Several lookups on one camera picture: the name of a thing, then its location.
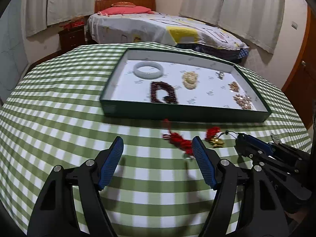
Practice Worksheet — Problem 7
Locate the narrow white curtain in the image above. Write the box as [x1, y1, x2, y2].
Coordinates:
[26, 0, 50, 37]
[179, 0, 228, 25]

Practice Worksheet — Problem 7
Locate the pink pillow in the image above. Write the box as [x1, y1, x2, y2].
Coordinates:
[97, 6, 156, 17]

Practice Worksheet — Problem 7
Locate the bed with patterned sheet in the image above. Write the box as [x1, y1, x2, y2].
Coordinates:
[86, 0, 249, 63]

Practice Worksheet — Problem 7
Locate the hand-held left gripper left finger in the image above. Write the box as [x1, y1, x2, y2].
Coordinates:
[28, 136, 124, 237]

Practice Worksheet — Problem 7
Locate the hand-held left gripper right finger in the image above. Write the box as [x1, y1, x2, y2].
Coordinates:
[192, 136, 290, 237]

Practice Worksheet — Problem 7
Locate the wide white curtain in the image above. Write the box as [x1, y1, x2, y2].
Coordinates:
[46, 0, 97, 26]
[218, 0, 287, 55]

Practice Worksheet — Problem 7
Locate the blue plaid blanket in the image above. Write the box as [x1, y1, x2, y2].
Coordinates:
[178, 42, 249, 63]

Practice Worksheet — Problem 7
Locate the dark red bead bracelet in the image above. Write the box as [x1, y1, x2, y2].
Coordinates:
[150, 81, 178, 104]

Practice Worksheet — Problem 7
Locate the green checked tablecloth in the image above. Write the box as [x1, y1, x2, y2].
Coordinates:
[0, 42, 312, 237]

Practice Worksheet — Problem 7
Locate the dark wooden nightstand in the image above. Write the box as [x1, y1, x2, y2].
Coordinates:
[58, 26, 86, 55]

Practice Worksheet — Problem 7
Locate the brown wooden door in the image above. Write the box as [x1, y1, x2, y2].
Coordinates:
[281, 5, 316, 129]

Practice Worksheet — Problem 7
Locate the white jade bangle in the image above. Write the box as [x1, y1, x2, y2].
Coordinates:
[133, 61, 164, 79]

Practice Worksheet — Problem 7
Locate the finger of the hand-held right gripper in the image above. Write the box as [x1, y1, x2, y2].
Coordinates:
[238, 133, 276, 155]
[235, 138, 269, 160]

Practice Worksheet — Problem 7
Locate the pearl necklace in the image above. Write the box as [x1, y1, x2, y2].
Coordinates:
[182, 71, 198, 90]

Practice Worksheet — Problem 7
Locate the frosted glass wardrobe door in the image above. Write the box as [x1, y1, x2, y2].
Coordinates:
[0, 0, 30, 104]

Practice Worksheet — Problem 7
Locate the red gift box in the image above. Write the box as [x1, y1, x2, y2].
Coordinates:
[63, 21, 84, 29]

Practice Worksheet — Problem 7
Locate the dark green box tray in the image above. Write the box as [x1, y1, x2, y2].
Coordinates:
[100, 48, 272, 123]

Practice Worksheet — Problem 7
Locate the red tassel gold bell charm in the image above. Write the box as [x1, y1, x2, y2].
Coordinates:
[205, 126, 239, 149]

